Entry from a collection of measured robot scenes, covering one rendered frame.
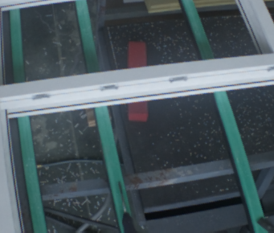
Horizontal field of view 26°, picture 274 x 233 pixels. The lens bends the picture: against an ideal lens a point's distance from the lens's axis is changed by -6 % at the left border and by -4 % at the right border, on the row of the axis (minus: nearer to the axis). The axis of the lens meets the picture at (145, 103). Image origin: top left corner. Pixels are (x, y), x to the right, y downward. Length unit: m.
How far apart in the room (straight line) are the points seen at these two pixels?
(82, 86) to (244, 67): 0.46
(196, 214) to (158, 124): 0.33
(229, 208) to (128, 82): 0.54
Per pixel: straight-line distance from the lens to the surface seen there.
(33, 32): 3.04
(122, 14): 2.29
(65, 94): 1.67
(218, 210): 1.92
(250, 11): 1.97
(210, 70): 1.73
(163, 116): 2.04
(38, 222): 1.54
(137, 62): 2.11
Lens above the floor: 2.27
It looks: 55 degrees down
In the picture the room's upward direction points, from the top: 8 degrees clockwise
